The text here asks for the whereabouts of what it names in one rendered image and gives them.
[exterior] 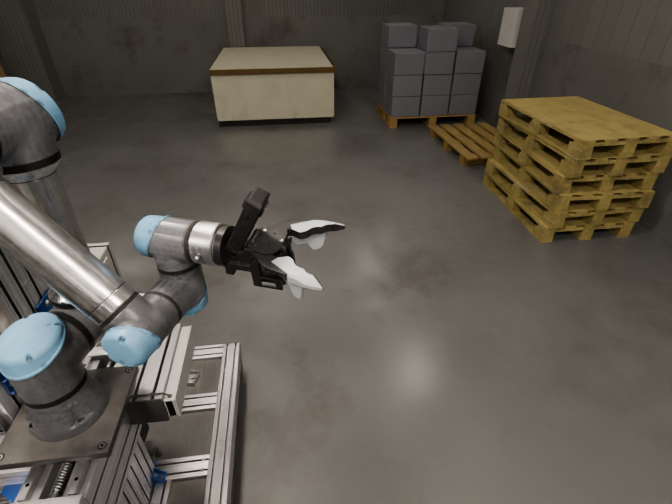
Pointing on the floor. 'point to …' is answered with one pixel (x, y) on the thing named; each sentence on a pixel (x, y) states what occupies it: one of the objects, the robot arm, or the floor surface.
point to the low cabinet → (273, 85)
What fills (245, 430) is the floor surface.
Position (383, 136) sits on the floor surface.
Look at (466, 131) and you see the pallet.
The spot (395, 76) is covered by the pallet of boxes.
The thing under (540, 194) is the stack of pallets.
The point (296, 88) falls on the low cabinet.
